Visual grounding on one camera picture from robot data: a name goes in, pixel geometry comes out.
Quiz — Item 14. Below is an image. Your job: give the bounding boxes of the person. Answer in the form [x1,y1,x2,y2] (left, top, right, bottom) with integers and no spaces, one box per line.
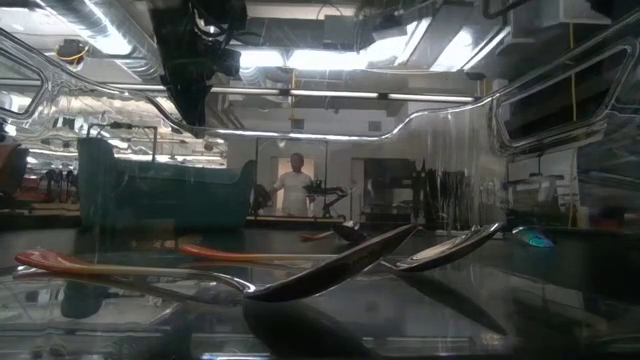
[269,152,315,217]

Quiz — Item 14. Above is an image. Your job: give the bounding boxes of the dark cabinet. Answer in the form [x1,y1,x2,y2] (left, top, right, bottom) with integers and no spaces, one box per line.
[362,157,416,224]

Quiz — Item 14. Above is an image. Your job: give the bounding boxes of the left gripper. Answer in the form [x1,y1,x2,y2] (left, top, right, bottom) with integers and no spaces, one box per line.
[149,0,249,129]

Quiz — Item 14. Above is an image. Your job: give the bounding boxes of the bright ceiling light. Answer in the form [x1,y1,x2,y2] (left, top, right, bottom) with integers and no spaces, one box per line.
[239,45,401,72]

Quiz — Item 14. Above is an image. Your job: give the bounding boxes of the iridescent rainbow spoon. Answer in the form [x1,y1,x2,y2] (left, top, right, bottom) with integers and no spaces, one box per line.
[512,224,557,250]

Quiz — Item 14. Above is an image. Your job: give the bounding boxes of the clear plastic bin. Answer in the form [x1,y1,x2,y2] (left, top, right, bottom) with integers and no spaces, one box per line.
[0,0,640,360]

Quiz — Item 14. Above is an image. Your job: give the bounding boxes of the teal plastic bin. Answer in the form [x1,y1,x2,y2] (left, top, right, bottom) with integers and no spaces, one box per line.
[77,137,257,231]

